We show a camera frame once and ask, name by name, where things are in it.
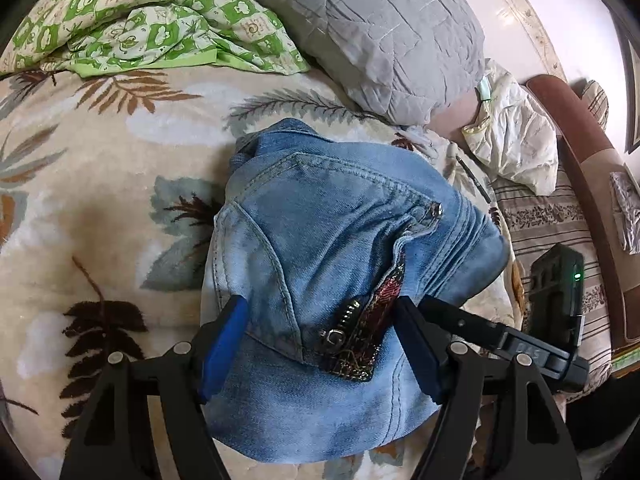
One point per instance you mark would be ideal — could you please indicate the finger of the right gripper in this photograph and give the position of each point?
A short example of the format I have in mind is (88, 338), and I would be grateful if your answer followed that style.
(468, 326)

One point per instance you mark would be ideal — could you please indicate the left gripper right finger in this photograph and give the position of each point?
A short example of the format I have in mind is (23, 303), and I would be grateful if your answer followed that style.
(528, 438)

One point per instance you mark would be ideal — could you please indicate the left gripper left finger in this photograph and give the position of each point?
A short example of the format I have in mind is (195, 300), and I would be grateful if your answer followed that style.
(113, 436)

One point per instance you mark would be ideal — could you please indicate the blue denim jeans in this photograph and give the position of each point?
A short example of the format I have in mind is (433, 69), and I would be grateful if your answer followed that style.
(320, 237)

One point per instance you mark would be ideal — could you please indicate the striped beige mattress cover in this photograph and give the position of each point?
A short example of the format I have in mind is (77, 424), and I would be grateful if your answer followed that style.
(537, 223)

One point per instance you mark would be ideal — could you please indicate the white crumpled cloth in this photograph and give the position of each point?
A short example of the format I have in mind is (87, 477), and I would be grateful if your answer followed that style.
(512, 135)

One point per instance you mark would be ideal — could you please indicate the beige leaf pattern blanket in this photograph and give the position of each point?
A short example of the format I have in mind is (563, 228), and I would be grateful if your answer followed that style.
(109, 187)

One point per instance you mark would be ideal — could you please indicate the grey quilted pillow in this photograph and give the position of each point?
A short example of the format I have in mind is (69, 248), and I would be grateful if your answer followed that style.
(402, 60)

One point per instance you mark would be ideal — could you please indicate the green checkered quilt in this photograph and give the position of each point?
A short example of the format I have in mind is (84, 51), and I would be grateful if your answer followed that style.
(101, 37)

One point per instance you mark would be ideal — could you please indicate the brown wooden bed frame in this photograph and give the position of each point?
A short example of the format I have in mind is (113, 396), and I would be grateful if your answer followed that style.
(589, 158)

